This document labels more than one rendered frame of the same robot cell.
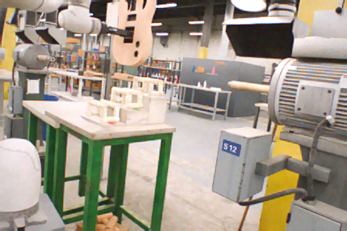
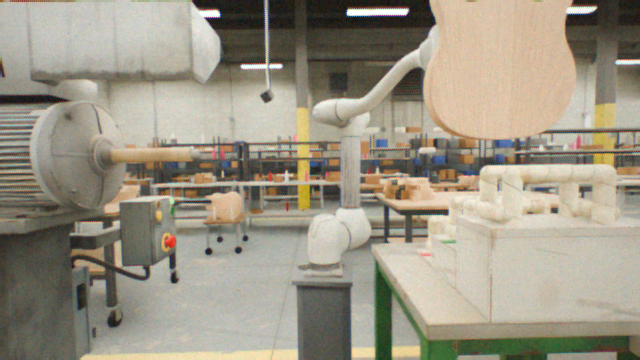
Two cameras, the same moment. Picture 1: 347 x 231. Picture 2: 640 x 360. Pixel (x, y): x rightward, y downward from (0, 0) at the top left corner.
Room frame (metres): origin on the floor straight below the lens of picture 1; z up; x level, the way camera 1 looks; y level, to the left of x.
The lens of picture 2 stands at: (1.95, -0.54, 1.22)
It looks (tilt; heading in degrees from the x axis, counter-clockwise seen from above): 3 degrees down; 136
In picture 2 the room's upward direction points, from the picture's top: 1 degrees counter-clockwise
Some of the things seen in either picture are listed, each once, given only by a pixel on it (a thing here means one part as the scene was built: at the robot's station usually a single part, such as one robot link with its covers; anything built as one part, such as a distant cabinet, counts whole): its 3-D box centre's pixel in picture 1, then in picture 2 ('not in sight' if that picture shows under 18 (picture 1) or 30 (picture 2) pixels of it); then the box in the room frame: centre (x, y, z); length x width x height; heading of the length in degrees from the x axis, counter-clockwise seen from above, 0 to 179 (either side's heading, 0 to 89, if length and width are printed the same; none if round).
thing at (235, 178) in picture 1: (264, 176); (124, 239); (0.80, -0.30, 0.99); 0.24 x 0.21 x 0.26; 47
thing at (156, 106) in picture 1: (144, 107); (538, 262); (1.81, 0.21, 1.02); 0.27 x 0.15 x 0.17; 47
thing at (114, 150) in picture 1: (112, 170); not in sight; (2.06, 0.43, 0.45); 0.05 x 0.05 x 0.90; 47
